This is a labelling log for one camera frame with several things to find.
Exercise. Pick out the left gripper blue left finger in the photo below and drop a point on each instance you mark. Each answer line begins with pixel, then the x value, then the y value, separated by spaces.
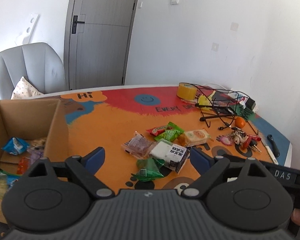
pixel 94 160

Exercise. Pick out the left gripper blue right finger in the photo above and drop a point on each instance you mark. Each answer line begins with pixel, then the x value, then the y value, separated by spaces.
pixel 201 161

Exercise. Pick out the beige cake snack packet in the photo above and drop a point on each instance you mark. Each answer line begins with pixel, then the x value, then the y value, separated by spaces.
pixel 194 137

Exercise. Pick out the white black snack packet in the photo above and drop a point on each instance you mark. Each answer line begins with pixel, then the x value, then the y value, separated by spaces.
pixel 173 155

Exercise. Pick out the pink pixel charm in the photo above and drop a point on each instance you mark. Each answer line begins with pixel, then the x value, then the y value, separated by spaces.
pixel 225 140

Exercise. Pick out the bright green snack packet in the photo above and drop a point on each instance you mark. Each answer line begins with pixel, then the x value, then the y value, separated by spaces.
pixel 172 132

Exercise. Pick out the purple clear snack packet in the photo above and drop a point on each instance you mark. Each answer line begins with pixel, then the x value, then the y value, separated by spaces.
pixel 139 146

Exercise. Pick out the dark green triangular packet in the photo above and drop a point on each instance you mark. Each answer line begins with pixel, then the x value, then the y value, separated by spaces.
pixel 149 169

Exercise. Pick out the orange mandarin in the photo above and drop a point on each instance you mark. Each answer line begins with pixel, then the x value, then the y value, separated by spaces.
pixel 240 122

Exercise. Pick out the red candy packet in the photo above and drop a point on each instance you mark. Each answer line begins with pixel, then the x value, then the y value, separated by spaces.
pixel 156 131

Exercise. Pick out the purple packet in box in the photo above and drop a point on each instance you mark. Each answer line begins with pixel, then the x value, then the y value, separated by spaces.
pixel 36 149

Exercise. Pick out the colourful cartoon table mat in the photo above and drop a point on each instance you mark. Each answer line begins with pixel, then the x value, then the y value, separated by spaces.
pixel 109 118

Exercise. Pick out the yellow plastic bag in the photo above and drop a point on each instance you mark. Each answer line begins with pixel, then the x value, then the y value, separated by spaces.
pixel 205 101

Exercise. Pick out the orange packet in box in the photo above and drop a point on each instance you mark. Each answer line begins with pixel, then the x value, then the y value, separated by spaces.
pixel 23 165

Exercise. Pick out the yellow tape roll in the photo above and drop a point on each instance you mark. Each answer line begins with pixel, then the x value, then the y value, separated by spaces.
pixel 186 91

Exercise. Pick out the white power strip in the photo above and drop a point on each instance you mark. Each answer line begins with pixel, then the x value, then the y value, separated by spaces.
pixel 243 107

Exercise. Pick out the black power adapter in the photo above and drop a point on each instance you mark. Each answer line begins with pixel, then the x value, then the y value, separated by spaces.
pixel 250 104

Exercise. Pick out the cardboard box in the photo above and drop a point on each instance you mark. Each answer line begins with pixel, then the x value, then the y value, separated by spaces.
pixel 31 120

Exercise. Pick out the blue triangular packet in box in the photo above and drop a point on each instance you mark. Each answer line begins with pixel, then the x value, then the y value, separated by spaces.
pixel 15 146

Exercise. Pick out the teal packet in box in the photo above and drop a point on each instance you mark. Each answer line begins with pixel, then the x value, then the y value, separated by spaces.
pixel 7 180

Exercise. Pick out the white dotted cushion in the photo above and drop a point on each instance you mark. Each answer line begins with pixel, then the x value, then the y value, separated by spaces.
pixel 24 89

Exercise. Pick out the grey armchair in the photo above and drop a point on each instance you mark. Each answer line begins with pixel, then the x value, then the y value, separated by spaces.
pixel 38 63

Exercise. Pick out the grey door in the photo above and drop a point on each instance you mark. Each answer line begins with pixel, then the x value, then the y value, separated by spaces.
pixel 96 55

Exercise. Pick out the keychain bunch with charms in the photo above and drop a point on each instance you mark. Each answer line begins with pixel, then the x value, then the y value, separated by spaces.
pixel 245 143

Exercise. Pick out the black handled knife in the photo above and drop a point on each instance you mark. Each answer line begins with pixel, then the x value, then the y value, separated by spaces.
pixel 276 151

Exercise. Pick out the black wire stand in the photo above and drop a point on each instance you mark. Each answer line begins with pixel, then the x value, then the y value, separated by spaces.
pixel 225 106

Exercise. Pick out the black door handle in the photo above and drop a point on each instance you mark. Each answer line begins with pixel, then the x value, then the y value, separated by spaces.
pixel 75 22

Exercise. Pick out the white wall hook board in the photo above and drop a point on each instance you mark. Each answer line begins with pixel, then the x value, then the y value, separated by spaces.
pixel 29 27

